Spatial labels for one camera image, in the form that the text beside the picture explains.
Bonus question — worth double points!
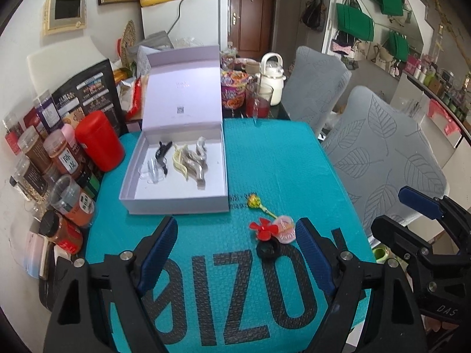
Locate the black handbag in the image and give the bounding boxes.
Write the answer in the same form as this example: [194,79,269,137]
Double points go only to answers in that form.
[301,0,326,32]

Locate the woven straw mat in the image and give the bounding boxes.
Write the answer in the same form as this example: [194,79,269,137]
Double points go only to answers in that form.
[121,20,138,67]

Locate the black snack bag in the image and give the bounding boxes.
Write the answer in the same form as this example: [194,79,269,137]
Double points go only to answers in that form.
[52,58,127,136]

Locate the white gift box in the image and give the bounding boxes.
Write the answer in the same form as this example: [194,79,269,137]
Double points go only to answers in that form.
[118,45,229,215]

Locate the cream hair claw clip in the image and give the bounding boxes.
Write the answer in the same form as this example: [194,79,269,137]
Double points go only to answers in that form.
[172,143,192,177]

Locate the white fridge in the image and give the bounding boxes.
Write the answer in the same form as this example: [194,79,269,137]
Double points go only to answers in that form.
[141,0,229,50]

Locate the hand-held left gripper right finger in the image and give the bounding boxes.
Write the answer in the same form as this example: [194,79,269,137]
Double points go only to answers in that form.
[295,218,429,353]

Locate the teal bubble mailer mat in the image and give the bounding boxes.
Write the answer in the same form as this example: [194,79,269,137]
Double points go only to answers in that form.
[84,118,376,353]

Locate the grey covered chair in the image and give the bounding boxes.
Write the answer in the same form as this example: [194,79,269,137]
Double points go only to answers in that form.
[322,86,450,245]
[283,46,352,136]

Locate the black power cable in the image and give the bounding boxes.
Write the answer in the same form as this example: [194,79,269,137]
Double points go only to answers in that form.
[164,0,185,37]

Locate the row of spice jars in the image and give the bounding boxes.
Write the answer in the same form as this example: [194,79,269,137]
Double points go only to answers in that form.
[4,90,102,254]

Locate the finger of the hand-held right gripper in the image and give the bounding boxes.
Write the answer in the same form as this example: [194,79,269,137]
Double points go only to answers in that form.
[398,187,471,243]
[370,214,443,277]

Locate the instant noodle cup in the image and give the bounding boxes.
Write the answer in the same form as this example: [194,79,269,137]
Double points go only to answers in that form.
[220,71,254,110]

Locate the black phone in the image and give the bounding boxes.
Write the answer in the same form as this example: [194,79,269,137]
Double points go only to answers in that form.
[39,255,74,311]

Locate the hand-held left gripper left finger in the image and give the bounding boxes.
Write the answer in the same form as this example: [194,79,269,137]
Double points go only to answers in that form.
[44,216,179,353]

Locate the row of bottles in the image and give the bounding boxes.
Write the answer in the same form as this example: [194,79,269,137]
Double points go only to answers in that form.
[405,53,471,118]

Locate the glass cup with red drink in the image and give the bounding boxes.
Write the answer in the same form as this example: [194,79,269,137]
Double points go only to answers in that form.
[245,83,273,117]

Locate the red plastic canister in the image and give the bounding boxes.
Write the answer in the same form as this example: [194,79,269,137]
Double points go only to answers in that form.
[74,110,126,173]

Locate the large green tote bag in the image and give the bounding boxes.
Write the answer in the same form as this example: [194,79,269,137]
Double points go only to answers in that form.
[336,0,375,41]

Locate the pink box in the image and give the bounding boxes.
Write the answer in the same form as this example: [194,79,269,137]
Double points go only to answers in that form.
[24,233,50,278]

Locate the pink plastic bag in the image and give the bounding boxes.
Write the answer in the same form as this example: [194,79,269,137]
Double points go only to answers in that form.
[427,99,462,135]

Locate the red flower hair clip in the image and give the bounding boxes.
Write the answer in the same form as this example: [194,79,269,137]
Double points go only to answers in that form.
[250,218,276,242]

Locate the red tissue pack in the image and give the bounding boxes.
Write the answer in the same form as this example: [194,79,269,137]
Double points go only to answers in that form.
[127,77,148,116]

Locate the black hair claw clip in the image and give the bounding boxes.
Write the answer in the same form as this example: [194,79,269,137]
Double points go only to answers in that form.
[155,140,173,175]

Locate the pink round hair clip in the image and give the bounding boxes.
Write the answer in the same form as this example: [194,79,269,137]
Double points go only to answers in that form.
[274,215,296,244]

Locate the wall intercom panel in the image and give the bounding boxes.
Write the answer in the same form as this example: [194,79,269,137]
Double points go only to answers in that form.
[41,0,87,36]

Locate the yellow flower hair pin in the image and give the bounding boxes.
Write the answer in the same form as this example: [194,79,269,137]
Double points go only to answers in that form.
[246,193,278,219]

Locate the clear hair claw clip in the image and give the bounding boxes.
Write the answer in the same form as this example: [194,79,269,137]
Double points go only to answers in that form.
[140,158,164,184]

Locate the white water kettle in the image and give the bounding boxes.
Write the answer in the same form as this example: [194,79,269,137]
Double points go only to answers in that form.
[256,52,287,106]

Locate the brown door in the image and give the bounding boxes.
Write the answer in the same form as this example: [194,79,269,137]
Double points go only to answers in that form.
[230,0,277,61]

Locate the white foam board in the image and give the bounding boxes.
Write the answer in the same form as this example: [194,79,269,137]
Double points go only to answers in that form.
[26,35,107,98]

